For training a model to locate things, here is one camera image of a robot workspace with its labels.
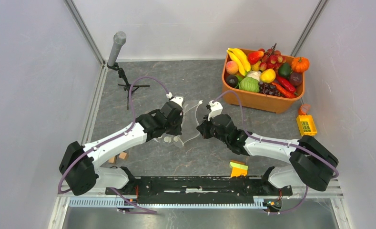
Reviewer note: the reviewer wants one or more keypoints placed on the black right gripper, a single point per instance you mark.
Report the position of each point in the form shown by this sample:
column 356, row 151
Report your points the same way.
column 203, row 128

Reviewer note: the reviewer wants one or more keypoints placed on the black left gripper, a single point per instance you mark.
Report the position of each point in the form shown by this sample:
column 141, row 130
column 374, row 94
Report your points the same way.
column 177, row 130

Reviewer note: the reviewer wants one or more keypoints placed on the clear dotted zip top bag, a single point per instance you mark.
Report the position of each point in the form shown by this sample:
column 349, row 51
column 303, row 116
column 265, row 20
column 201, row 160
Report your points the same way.
column 189, row 125

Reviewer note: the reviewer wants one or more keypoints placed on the dark purple grape bunch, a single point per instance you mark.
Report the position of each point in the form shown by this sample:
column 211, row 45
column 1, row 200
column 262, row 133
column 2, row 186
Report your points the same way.
column 269, row 89

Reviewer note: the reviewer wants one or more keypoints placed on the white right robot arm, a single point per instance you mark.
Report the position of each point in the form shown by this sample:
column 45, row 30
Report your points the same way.
column 309, row 162

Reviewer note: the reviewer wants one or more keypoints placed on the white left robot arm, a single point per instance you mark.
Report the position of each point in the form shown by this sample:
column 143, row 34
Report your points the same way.
column 81, row 165

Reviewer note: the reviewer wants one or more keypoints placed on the orange plastic bin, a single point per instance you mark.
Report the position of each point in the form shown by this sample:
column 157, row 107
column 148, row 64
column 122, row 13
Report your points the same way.
column 257, row 100

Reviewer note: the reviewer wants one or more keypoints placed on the orange yellow block stack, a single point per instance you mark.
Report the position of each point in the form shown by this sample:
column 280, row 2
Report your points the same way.
column 239, row 169

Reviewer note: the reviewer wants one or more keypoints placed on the green toy cabbage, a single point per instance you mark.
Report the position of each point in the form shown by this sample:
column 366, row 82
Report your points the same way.
column 249, row 84

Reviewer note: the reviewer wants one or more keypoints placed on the tan wooden cube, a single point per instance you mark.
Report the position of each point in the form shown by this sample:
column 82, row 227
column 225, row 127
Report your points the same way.
column 123, row 156
column 113, row 160

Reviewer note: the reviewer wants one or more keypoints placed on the white toy cauliflower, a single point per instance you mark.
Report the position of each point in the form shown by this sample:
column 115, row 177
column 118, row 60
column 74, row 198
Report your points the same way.
column 255, row 75

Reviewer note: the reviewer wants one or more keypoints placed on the yellow banana bunch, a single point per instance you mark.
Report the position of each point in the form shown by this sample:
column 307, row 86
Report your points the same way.
column 240, row 58

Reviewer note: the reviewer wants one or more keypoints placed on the yellow toy lemon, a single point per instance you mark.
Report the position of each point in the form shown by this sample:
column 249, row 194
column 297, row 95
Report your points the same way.
column 268, row 76

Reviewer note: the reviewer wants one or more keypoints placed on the red toy chili pepper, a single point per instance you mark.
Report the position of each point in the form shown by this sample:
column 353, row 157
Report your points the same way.
column 286, row 84

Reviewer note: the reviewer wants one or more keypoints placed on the red grape bunch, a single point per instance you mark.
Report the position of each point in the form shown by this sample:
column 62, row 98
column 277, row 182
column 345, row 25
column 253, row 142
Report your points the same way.
column 272, row 59

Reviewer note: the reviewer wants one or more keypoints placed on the small orange toy piece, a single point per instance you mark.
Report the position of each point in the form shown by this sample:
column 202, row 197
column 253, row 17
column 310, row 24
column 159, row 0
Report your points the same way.
column 304, row 109

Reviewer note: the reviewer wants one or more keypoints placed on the yellow toy basket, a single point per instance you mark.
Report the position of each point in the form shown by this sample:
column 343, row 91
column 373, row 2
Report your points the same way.
column 306, row 125

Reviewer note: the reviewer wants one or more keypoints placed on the orange toy pumpkin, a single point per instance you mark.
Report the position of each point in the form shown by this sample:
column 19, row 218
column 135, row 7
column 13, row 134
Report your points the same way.
column 300, row 64

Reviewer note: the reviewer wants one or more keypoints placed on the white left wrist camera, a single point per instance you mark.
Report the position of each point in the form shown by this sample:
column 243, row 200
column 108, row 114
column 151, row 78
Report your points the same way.
column 176, row 99

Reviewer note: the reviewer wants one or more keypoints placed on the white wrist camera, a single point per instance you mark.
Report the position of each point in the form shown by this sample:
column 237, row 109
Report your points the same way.
column 215, row 108
column 176, row 99

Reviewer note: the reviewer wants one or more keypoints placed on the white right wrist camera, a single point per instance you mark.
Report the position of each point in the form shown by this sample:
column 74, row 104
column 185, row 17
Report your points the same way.
column 215, row 108

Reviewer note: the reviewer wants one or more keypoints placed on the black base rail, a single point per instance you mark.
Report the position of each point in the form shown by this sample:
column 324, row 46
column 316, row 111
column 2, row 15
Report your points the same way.
column 201, row 190

